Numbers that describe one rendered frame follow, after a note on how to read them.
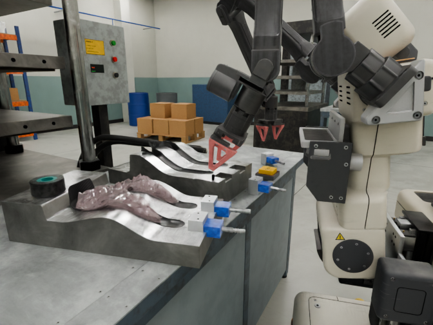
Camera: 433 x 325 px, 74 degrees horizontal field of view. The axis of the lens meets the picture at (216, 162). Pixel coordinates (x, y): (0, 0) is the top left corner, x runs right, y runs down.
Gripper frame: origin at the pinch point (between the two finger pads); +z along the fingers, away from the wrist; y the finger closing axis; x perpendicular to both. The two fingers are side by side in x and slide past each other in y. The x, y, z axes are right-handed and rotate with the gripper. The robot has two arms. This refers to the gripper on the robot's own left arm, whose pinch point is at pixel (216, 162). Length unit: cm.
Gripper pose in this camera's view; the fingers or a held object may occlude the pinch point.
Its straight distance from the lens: 70.9
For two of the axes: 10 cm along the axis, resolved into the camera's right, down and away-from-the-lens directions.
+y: -2.5, 2.6, -9.3
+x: 8.6, 5.0, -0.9
